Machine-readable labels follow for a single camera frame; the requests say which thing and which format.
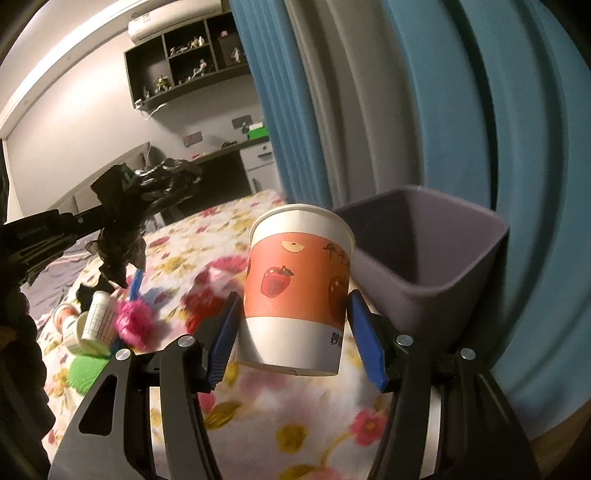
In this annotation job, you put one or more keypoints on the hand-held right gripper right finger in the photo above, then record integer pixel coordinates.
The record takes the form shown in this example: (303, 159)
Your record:
(369, 341)

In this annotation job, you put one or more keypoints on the group of small figurines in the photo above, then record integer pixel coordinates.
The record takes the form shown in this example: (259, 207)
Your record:
(194, 46)

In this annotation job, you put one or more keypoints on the person's left forearm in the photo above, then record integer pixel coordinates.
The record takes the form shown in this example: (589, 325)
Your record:
(21, 369)

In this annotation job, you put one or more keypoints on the white drawer cabinet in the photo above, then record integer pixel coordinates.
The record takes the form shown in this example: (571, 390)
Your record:
(261, 161)

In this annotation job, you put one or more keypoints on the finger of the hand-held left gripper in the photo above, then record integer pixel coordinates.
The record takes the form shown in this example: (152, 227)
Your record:
(85, 219)

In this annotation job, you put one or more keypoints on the green scrub sponge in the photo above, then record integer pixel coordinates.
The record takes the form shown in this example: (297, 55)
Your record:
(87, 374)

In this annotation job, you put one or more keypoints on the blue and grey curtain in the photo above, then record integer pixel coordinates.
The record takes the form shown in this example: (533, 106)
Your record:
(461, 92)

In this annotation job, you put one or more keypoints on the purple plastic bin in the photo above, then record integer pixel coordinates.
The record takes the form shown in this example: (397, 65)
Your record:
(443, 281)

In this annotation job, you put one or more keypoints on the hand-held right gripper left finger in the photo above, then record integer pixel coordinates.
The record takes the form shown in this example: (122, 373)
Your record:
(221, 341)

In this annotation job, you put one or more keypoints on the floral blanket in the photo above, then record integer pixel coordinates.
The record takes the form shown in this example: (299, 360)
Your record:
(277, 424)

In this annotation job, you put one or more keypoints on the grey striped pillow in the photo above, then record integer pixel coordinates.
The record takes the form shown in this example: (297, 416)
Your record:
(55, 272)

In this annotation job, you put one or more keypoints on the pink fluffy ball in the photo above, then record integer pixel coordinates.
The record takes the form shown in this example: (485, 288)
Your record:
(134, 321)

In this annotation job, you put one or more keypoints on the dark desk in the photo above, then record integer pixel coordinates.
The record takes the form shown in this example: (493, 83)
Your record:
(217, 175)

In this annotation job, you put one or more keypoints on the grey wall socket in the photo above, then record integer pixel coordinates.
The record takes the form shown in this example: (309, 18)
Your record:
(193, 139)
(241, 122)

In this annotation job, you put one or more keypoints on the dark wall shelf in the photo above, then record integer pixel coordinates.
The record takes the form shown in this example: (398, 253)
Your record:
(147, 64)

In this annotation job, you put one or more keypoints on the blue cloth strip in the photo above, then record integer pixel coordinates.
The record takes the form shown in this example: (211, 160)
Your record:
(135, 284)

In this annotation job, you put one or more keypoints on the apple print paper cup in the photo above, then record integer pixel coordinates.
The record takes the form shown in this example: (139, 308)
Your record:
(295, 281)
(67, 323)

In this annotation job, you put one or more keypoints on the grid print paper cup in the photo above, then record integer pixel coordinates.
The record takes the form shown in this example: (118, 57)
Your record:
(99, 323)

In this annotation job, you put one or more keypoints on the black plastic bag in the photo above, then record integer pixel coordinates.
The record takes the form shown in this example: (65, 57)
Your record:
(124, 217)

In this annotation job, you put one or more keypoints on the green box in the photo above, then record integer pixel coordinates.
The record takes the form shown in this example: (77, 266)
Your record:
(257, 131)

